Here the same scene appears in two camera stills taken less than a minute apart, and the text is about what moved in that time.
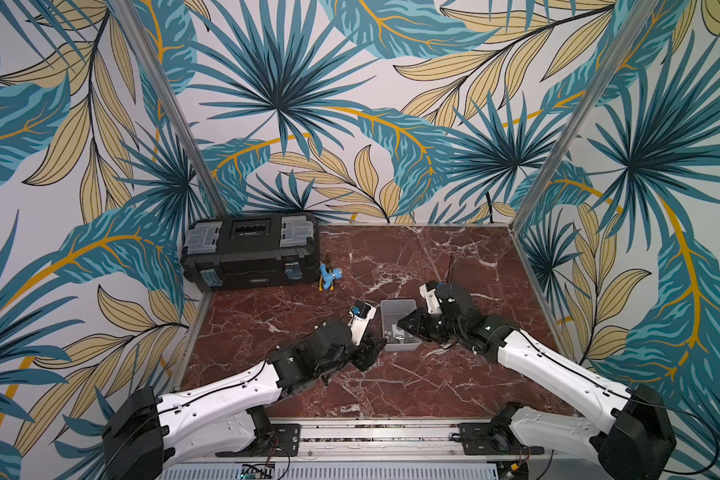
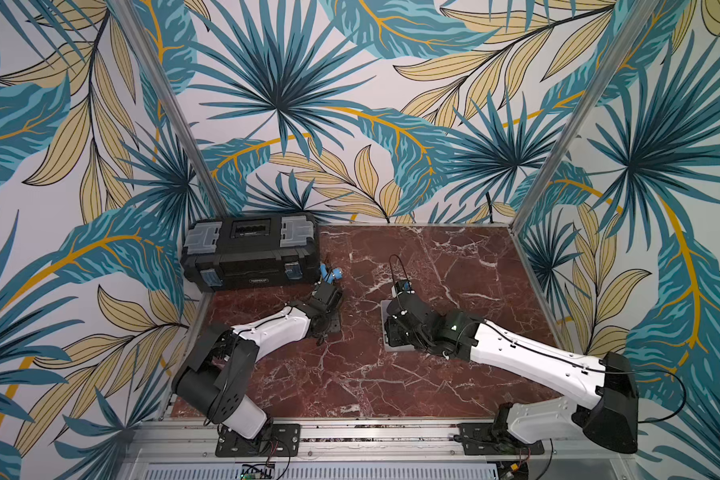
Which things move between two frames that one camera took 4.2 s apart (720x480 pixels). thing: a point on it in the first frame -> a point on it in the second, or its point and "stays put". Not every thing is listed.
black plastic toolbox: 252,252 stays put
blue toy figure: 327,277 stays put
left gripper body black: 345,359 -> 333,323
